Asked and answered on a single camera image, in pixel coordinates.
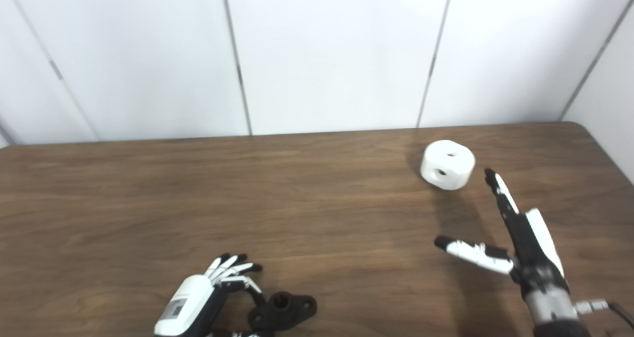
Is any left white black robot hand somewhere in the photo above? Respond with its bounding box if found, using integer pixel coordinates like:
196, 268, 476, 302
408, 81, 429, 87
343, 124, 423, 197
154, 252, 274, 337

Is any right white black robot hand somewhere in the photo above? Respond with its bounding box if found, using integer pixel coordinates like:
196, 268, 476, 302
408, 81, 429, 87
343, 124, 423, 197
434, 167, 571, 294

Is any black flanged holder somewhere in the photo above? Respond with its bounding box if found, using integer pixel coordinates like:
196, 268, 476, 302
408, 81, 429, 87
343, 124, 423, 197
247, 291, 318, 333

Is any round white piece with holes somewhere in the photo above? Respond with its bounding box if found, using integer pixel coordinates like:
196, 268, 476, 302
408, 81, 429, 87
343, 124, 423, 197
420, 139, 476, 191

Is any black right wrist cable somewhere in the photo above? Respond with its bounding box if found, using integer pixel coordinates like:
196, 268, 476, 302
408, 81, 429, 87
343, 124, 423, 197
574, 298, 634, 329

